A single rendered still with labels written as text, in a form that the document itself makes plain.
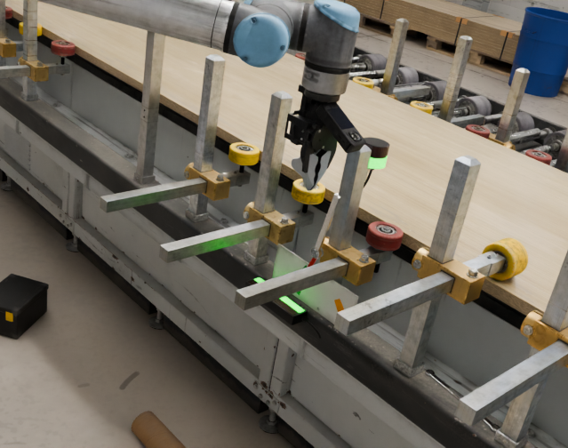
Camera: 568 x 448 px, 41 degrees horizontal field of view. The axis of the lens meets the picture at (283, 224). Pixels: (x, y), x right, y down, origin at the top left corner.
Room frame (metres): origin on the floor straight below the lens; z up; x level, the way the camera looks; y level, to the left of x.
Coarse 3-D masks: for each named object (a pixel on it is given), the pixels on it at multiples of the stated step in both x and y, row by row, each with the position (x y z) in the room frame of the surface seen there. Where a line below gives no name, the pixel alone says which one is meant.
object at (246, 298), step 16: (384, 256) 1.50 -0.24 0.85; (304, 272) 1.34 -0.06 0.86; (320, 272) 1.35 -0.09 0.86; (336, 272) 1.39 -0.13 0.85; (256, 288) 1.24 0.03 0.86; (272, 288) 1.25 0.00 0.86; (288, 288) 1.29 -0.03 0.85; (304, 288) 1.32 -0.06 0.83; (240, 304) 1.21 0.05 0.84; (256, 304) 1.23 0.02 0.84
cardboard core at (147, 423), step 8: (144, 416) 1.71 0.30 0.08; (152, 416) 1.71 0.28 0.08; (136, 424) 1.69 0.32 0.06; (144, 424) 1.68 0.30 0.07; (152, 424) 1.68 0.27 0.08; (160, 424) 1.69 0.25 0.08; (136, 432) 1.68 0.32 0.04; (144, 432) 1.66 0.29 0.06; (152, 432) 1.65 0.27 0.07; (160, 432) 1.65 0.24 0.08; (168, 432) 1.66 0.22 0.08; (144, 440) 1.65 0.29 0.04; (152, 440) 1.63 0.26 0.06; (160, 440) 1.63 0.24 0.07; (168, 440) 1.63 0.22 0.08; (176, 440) 1.63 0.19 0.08
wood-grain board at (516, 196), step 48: (96, 48) 2.58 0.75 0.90; (144, 48) 2.69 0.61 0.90; (192, 48) 2.81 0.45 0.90; (192, 96) 2.23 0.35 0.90; (240, 96) 2.32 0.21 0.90; (384, 96) 2.61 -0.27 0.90; (288, 144) 1.96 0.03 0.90; (432, 144) 2.18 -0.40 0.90; (480, 144) 2.26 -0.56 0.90; (336, 192) 1.68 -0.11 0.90; (384, 192) 1.74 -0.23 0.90; (432, 192) 1.79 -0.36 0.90; (480, 192) 1.85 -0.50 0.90; (528, 192) 1.92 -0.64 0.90; (480, 240) 1.56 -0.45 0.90; (528, 240) 1.60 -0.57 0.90; (528, 288) 1.36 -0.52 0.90
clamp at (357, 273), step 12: (324, 240) 1.48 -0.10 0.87; (324, 252) 1.46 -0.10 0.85; (336, 252) 1.44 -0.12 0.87; (348, 252) 1.44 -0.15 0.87; (360, 252) 1.45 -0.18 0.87; (348, 264) 1.41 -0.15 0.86; (360, 264) 1.40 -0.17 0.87; (372, 264) 1.41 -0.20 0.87; (348, 276) 1.40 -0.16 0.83; (360, 276) 1.39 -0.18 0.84
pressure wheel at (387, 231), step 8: (376, 224) 1.53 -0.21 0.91; (384, 224) 1.54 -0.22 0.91; (392, 224) 1.54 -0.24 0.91; (368, 232) 1.50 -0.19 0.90; (376, 232) 1.49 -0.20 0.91; (384, 232) 1.50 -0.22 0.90; (392, 232) 1.51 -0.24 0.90; (400, 232) 1.51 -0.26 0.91; (368, 240) 1.49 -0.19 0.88; (376, 240) 1.48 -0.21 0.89; (384, 240) 1.47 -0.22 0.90; (392, 240) 1.48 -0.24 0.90; (400, 240) 1.49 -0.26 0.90; (376, 248) 1.48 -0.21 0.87; (384, 248) 1.47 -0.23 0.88; (392, 248) 1.48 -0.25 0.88; (376, 264) 1.51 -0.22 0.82; (376, 272) 1.51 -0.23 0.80
